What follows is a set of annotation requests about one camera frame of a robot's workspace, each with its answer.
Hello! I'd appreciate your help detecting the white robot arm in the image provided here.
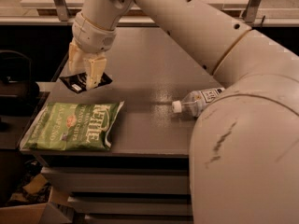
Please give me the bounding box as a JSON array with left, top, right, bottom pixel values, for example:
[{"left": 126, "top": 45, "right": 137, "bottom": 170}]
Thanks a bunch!
[{"left": 71, "top": 0, "right": 299, "bottom": 224}]

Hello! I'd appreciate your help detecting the black rxbar chocolate bar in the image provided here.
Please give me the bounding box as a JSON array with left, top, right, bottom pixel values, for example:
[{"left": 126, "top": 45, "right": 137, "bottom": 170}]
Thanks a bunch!
[{"left": 60, "top": 73, "right": 112, "bottom": 93}]

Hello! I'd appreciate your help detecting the green jalapeno chip bag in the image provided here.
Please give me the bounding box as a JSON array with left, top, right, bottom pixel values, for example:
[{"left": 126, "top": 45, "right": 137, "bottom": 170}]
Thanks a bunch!
[{"left": 23, "top": 102, "right": 123, "bottom": 151}]

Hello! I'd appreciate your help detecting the grey drawer cabinet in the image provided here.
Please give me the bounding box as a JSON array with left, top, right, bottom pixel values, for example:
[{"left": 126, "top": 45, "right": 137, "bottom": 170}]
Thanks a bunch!
[{"left": 34, "top": 27, "right": 216, "bottom": 224}]

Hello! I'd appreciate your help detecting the left metal railing post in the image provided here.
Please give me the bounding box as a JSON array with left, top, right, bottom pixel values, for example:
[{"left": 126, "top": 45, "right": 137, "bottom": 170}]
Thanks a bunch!
[{"left": 53, "top": 0, "right": 69, "bottom": 21}]

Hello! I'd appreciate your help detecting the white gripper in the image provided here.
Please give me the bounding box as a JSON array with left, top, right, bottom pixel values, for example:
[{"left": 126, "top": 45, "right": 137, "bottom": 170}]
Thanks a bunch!
[{"left": 68, "top": 12, "right": 116, "bottom": 90}]

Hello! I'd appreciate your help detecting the metal railing post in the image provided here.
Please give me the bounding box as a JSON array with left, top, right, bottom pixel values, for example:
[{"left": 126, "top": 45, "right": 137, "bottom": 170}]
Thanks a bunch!
[
  {"left": 53, "top": 0, "right": 69, "bottom": 21},
  {"left": 242, "top": 0, "right": 262, "bottom": 23}
]

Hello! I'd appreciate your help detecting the right metal railing post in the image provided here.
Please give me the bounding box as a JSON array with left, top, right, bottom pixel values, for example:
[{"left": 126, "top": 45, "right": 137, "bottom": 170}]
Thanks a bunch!
[{"left": 242, "top": 0, "right": 262, "bottom": 23}]

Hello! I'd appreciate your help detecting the cardboard box lower left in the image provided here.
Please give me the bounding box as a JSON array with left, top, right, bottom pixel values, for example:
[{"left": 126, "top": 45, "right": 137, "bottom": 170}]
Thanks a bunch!
[{"left": 0, "top": 188, "right": 75, "bottom": 224}]

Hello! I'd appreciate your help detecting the clear plastic water bottle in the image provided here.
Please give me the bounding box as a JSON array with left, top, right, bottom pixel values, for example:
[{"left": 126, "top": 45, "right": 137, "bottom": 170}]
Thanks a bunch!
[{"left": 172, "top": 88, "right": 224, "bottom": 118}]

